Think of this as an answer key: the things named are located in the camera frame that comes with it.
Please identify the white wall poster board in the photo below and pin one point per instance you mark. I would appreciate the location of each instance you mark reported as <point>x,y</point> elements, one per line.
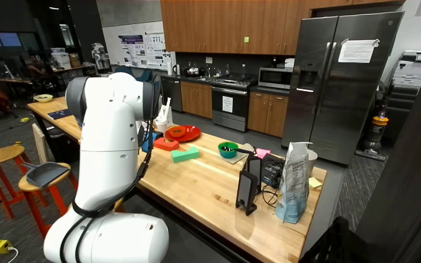
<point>138,48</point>

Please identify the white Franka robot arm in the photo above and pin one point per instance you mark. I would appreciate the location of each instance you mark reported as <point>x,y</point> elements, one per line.
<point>109,146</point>

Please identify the brown upper cabinets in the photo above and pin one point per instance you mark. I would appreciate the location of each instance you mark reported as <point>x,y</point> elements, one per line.
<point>220,24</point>

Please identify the pale bowl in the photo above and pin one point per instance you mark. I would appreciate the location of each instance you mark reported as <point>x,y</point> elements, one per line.
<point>43,97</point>

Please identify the yellow upright vacuum cleaner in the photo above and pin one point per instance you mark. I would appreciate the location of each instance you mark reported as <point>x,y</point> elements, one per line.
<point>378,129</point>

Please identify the black dishwasher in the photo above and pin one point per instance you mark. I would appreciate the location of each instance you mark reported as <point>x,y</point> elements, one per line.
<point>172,94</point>

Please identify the orange foam block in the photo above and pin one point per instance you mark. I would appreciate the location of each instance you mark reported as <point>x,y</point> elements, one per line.
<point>167,143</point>

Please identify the black phone on stand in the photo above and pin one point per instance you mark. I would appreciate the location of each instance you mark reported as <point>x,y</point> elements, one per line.
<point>246,190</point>

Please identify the white paper cup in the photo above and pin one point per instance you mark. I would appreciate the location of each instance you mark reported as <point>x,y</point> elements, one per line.
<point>312,161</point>

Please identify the paper sheet on refrigerator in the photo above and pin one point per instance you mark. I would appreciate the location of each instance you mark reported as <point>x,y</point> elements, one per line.
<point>357,50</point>

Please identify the small black box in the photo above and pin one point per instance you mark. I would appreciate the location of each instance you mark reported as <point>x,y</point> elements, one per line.
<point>272,170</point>

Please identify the yellow sticky notes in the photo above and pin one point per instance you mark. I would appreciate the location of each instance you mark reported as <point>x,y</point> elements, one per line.
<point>315,181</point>

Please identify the grey office printer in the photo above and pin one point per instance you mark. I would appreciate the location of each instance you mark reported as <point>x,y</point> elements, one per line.
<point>410,78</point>

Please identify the blue lounge chair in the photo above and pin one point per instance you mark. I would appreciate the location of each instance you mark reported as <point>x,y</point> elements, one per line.
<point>147,75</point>

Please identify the black tablet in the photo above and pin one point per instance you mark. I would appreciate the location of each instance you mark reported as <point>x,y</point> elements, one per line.
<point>59,114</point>

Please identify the stainless steel refrigerator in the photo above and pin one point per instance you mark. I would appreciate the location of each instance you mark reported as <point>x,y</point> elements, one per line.
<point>343,97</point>

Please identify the white blue coffee bag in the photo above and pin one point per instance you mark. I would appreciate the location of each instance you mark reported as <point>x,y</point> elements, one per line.
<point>293,190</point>

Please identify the wooden side table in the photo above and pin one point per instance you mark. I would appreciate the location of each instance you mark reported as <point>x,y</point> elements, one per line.
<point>59,124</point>

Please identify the brown lower cabinets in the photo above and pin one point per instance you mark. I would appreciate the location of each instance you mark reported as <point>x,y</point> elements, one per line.
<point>267,113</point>

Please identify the black oven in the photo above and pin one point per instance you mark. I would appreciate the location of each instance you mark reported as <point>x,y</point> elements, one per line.
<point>229,104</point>

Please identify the brown leather chair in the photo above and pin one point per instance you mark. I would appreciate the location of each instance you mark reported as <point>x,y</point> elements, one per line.
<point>1,92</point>

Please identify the brown cabinets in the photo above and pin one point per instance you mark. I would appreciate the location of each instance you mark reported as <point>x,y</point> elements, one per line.
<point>267,113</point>
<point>220,24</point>

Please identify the green bowl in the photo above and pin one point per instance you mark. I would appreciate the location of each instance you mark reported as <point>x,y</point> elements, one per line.
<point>227,149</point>

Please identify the pink sticky notes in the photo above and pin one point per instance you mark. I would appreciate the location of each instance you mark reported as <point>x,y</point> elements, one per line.
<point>262,152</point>

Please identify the wooden stool orange legs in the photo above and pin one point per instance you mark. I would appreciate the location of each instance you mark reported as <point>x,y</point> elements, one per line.
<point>30,190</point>
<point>1,155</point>

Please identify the green foam block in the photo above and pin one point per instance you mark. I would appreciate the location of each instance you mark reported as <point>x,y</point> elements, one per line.
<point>185,155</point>

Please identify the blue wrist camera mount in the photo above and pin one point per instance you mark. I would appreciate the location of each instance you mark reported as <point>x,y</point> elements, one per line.
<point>153,140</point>

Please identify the black upright device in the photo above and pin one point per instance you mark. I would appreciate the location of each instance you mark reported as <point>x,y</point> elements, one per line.
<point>255,168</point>

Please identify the silver microwave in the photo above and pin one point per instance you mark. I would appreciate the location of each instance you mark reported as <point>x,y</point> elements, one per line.
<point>274,78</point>

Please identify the red plate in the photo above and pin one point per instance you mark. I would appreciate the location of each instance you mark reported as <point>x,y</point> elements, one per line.
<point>188,133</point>

